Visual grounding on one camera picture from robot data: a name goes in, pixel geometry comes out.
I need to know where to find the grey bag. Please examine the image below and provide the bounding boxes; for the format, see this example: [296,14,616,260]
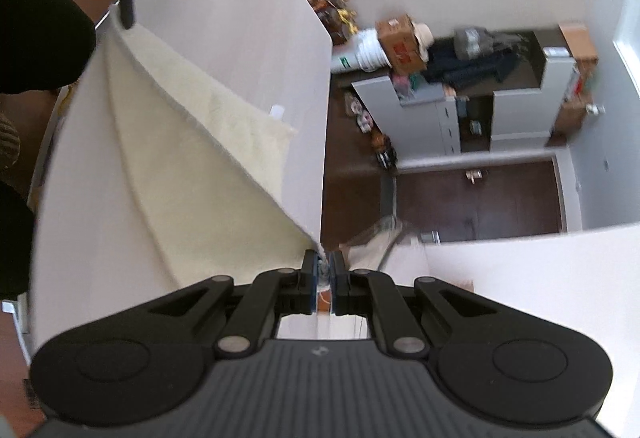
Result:
[454,25,496,59]

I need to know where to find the white sack green print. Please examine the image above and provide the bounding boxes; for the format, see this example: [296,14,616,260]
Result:
[331,45,357,75]

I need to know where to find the cardboard box red print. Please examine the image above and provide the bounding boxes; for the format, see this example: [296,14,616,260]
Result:
[375,14,427,75]

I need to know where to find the pile of dark clothes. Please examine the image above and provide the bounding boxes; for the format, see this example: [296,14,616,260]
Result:
[425,35,536,86]

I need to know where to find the grey shelf unit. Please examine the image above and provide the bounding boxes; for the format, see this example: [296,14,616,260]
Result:
[351,25,576,171]

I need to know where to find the light sandals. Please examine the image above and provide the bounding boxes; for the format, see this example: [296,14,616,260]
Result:
[345,90,377,135]

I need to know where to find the dark shoes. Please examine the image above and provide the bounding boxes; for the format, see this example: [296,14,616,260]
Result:
[372,133,401,170]

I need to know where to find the white plastic bucket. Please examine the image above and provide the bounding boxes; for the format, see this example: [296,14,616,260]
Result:
[350,28,393,72]

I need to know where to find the person's dark clothing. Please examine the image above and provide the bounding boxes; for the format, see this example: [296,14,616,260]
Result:
[0,0,97,301]

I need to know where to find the cream towel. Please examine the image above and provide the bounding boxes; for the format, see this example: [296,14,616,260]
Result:
[92,20,327,291]

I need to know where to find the beige hat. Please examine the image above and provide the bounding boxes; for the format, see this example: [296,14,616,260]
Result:
[412,22,435,59]

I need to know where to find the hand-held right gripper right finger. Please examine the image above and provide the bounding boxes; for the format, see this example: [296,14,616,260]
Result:
[329,249,502,360]

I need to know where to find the dark brown door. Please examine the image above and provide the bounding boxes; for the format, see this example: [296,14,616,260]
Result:
[395,158,568,241]

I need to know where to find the plain cardboard box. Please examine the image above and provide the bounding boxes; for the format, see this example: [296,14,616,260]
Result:
[557,21,600,61]

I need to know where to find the cluster of dark bottles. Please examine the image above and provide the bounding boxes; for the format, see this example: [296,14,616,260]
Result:
[298,0,358,46]

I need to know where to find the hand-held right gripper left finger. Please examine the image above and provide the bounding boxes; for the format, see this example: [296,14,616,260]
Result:
[145,249,321,359]

